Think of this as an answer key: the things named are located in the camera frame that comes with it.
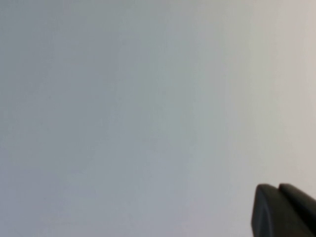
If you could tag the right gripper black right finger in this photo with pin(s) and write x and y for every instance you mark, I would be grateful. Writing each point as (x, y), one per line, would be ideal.
(301, 198)

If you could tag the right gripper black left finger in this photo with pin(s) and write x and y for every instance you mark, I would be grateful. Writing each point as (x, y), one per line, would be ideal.
(266, 217)

